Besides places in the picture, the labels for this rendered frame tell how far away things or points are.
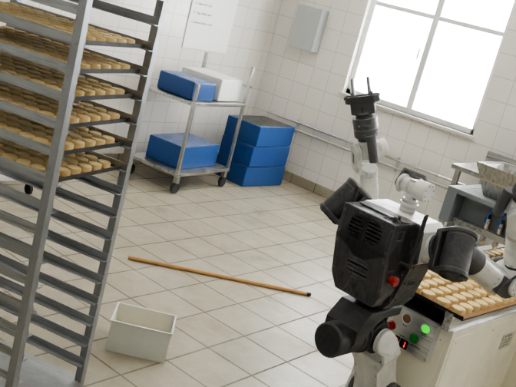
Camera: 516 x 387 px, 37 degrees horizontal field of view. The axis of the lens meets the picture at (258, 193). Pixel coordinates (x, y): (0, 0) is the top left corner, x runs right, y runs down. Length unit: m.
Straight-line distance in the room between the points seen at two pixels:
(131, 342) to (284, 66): 4.84
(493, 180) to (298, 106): 4.65
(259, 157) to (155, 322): 3.63
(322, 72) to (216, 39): 1.12
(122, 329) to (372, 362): 1.44
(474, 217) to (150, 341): 1.61
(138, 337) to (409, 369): 1.40
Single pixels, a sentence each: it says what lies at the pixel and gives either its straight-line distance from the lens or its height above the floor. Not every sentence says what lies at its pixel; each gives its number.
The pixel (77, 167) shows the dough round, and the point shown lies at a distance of 2.71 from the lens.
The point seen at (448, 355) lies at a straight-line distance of 2.85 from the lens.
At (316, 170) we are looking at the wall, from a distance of 7.80.
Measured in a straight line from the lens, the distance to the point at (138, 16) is 2.82.
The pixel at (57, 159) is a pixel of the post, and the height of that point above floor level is 1.13.
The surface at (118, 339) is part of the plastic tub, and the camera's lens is 3.77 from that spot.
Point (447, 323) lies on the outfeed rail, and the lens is 2.77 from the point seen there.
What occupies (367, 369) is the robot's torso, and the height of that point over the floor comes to 0.65.
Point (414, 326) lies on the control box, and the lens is 2.84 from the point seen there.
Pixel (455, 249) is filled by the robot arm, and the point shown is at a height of 1.20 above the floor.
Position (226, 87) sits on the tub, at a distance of 6.72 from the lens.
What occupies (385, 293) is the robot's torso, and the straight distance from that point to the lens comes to 2.43.
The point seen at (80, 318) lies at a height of 0.41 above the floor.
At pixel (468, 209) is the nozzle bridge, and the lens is 3.59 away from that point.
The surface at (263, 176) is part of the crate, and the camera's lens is 7.47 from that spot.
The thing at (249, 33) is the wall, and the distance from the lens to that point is 7.88.
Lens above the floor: 1.78
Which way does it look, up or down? 14 degrees down
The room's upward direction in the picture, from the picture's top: 15 degrees clockwise
